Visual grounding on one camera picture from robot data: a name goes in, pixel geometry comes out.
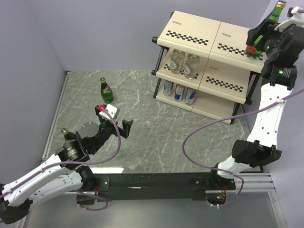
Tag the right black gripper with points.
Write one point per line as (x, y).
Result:
(265, 28)

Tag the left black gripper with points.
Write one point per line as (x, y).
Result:
(126, 127)

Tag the green Perrier bottle front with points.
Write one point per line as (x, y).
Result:
(275, 14)

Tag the green Perrier bottle tall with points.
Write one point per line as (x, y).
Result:
(106, 91)

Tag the light blue drink can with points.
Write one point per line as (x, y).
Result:
(168, 88)

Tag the clear glass bottle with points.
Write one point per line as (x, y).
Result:
(191, 65)
(176, 62)

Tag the silver can red tab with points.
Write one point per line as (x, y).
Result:
(190, 96)

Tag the Red Bull can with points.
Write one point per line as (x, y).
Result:
(179, 92)

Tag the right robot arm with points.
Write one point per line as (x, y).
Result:
(260, 148)

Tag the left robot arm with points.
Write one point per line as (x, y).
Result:
(68, 169)

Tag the beige checkered shelf rack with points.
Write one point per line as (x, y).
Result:
(226, 76)

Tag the black base beam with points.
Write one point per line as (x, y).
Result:
(151, 186)

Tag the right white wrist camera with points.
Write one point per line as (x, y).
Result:
(295, 17)

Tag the aluminium frame rail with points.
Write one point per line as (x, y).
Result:
(36, 127)

